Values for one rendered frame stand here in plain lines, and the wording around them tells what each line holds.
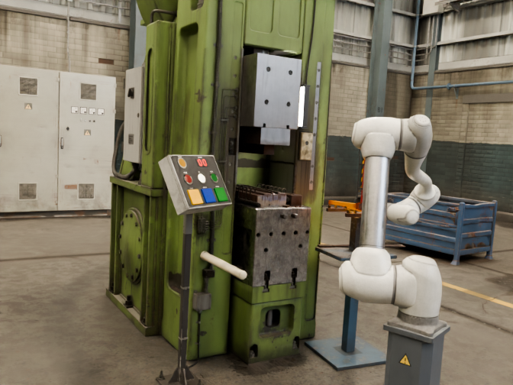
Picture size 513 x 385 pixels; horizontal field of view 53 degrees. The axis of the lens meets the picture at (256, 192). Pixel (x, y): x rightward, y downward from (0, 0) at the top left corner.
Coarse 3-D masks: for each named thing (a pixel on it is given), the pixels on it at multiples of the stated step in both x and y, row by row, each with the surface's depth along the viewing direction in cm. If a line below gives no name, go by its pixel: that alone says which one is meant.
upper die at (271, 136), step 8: (240, 128) 307; (248, 128) 299; (256, 128) 291; (264, 128) 288; (272, 128) 291; (280, 128) 294; (240, 136) 307; (248, 136) 299; (256, 136) 291; (264, 136) 289; (272, 136) 292; (280, 136) 295; (288, 136) 297; (272, 144) 292; (280, 144) 295; (288, 144) 298
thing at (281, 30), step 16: (256, 0) 293; (272, 0) 298; (288, 0) 304; (304, 0) 309; (256, 16) 294; (272, 16) 300; (288, 16) 305; (256, 32) 295; (272, 32) 300; (288, 32) 307; (272, 48) 302; (288, 48) 307
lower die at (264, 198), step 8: (240, 184) 333; (240, 192) 307; (248, 192) 303; (256, 192) 300; (264, 192) 299; (272, 192) 296; (280, 192) 302; (256, 200) 292; (264, 200) 294; (272, 200) 297; (280, 200) 300
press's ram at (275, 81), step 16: (256, 64) 281; (272, 64) 286; (288, 64) 292; (256, 80) 282; (272, 80) 287; (288, 80) 293; (256, 96) 283; (272, 96) 289; (288, 96) 294; (240, 112) 297; (256, 112) 285; (272, 112) 290; (288, 112) 295; (288, 128) 298
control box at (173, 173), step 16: (160, 160) 246; (176, 160) 246; (192, 160) 255; (208, 160) 266; (176, 176) 241; (192, 176) 250; (208, 176) 260; (176, 192) 241; (176, 208) 242; (192, 208) 240; (208, 208) 253
